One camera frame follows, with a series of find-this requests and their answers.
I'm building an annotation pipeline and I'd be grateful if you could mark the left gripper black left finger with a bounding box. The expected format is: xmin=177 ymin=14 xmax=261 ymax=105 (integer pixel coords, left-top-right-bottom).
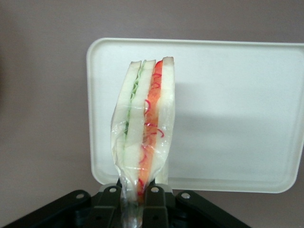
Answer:
xmin=89 ymin=183 xmax=123 ymax=228

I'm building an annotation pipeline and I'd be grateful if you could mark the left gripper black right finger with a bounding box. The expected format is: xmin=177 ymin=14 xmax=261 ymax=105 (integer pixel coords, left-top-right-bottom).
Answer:
xmin=142 ymin=184 xmax=176 ymax=228

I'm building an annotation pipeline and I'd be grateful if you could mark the triangular sandwich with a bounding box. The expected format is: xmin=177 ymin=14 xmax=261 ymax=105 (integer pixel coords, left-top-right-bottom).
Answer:
xmin=109 ymin=56 xmax=177 ymax=228

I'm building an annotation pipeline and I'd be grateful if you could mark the cream plastic tray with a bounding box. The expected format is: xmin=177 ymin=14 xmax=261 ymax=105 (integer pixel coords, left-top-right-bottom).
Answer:
xmin=85 ymin=37 xmax=304 ymax=194

